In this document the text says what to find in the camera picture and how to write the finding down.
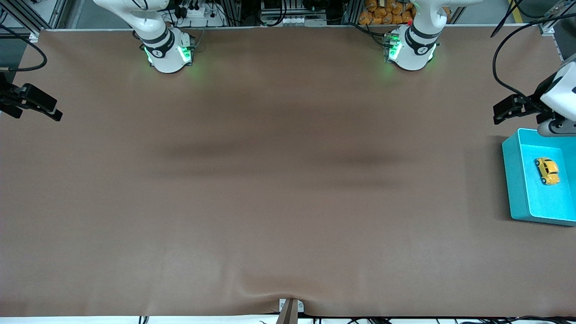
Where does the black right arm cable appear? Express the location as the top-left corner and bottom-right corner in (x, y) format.
(0, 22), (48, 71)

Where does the white power strip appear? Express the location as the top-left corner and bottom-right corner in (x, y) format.
(173, 4), (225, 27)

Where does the aluminium profile post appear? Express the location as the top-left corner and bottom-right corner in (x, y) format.
(342, 0), (365, 25)
(225, 0), (246, 25)

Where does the aluminium profile frame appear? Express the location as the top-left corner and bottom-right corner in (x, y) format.
(538, 0), (576, 36)
(0, 0), (68, 41)

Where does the teal plastic storage box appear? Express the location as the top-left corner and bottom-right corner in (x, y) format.
(502, 128), (576, 226)

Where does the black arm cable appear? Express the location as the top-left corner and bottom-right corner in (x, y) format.
(490, 0), (576, 108)
(0, 22), (48, 71)

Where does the brown camera pole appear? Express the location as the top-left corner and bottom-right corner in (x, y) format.
(275, 299), (299, 324)

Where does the yellow beetle toy car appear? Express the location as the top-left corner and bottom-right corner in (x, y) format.
(534, 157), (561, 185)

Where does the brown table mat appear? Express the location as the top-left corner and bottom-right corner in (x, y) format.
(0, 26), (576, 318)

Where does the grey metal table bracket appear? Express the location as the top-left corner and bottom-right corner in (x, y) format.
(279, 298), (305, 313)

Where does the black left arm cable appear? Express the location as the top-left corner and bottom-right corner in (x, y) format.
(490, 0), (576, 108)

